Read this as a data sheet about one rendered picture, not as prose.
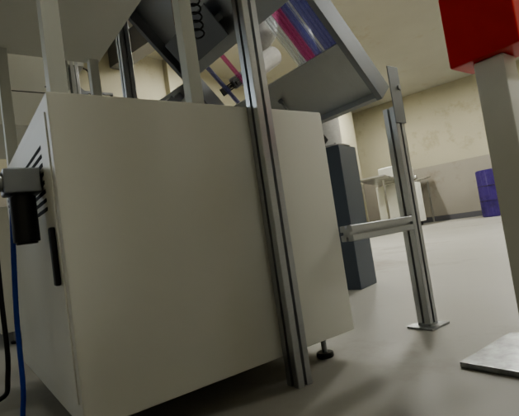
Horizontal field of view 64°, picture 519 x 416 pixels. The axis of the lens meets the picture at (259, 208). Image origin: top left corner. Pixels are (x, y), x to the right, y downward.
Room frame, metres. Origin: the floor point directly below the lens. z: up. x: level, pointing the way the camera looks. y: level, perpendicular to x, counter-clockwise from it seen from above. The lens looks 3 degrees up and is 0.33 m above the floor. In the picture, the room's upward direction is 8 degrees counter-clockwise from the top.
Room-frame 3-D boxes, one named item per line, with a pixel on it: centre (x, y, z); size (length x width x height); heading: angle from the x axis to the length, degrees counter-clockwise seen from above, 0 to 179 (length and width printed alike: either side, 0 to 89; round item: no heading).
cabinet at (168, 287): (1.15, 0.27, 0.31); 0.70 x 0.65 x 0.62; 37
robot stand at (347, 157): (2.12, -0.41, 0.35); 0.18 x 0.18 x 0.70; 51
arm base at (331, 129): (2.12, -0.41, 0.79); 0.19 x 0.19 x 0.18
